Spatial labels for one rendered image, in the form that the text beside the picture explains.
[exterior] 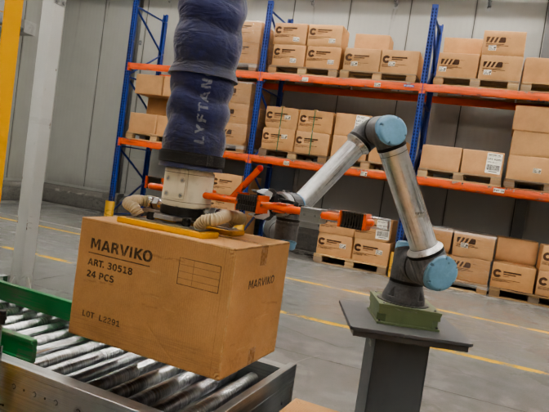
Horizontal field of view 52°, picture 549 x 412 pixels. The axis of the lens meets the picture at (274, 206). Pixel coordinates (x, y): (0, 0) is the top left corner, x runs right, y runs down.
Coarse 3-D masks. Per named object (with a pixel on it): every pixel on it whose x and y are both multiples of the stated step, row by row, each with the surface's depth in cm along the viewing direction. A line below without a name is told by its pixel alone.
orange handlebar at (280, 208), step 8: (152, 184) 196; (160, 184) 200; (224, 200) 184; (232, 200) 183; (272, 208) 177; (280, 208) 176; (288, 208) 175; (296, 208) 174; (320, 216) 171; (328, 216) 170; (336, 216) 169; (368, 224) 166
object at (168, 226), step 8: (120, 216) 188; (128, 216) 187; (152, 216) 186; (136, 224) 184; (144, 224) 183; (152, 224) 181; (160, 224) 181; (168, 224) 181; (176, 224) 184; (184, 224) 181; (176, 232) 178; (184, 232) 177; (192, 232) 175; (200, 232) 175; (208, 232) 178; (216, 232) 182
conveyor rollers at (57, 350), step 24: (24, 312) 255; (48, 336) 224; (72, 336) 235; (48, 360) 200; (72, 360) 200; (96, 360) 210; (120, 360) 209; (144, 360) 210; (96, 384) 185; (120, 384) 186; (144, 384) 193; (168, 384) 192; (216, 384) 203; (240, 384) 202; (168, 408) 176; (192, 408) 175; (216, 408) 186
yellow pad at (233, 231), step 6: (192, 222) 199; (210, 228) 195; (216, 228) 194; (222, 228) 194; (228, 228) 194; (234, 228) 198; (222, 234) 193; (228, 234) 192; (234, 234) 193; (240, 234) 197
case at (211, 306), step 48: (96, 240) 186; (144, 240) 178; (192, 240) 170; (240, 240) 184; (96, 288) 186; (144, 288) 177; (192, 288) 170; (240, 288) 170; (96, 336) 185; (144, 336) 177; (192, 336) 170; (240, 336) 175
